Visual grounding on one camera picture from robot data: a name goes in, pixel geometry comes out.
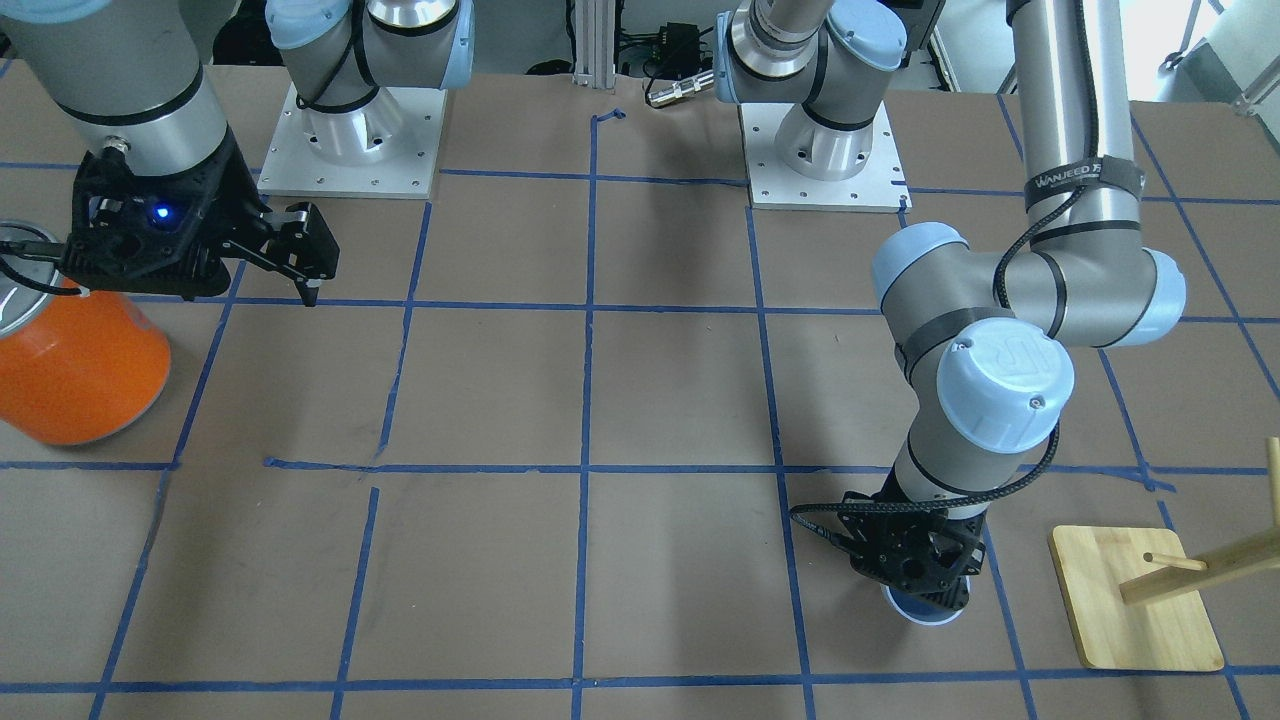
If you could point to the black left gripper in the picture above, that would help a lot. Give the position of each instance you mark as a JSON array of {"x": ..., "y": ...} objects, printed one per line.
[{"x": 968, "y": 543}]

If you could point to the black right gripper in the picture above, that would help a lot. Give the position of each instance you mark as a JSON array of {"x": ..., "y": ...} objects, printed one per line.
[{"x": 237, "y": 192}]

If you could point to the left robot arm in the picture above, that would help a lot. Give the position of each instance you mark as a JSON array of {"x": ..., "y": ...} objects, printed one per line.
[{"x": 981, "y": 338}]

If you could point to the aluminium frame post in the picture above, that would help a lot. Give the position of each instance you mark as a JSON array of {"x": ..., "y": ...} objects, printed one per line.
[{"x": 594, "y": 25}]

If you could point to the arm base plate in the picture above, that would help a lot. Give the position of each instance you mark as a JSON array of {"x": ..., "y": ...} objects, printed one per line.
[
  {"x": 796, "y": 164},
  {"x": 386, "y": 150}
]

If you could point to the light blue plastic cup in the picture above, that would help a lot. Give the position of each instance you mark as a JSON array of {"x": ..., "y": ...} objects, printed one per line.
[{"x": 916, "y": 610}]

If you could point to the wooden cup rack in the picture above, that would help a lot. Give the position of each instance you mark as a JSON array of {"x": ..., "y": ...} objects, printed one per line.
[{"x": 1133, "y": 595}]

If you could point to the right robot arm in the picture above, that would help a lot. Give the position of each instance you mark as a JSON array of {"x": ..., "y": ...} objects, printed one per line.
[{"x": 128, "y": 75}]

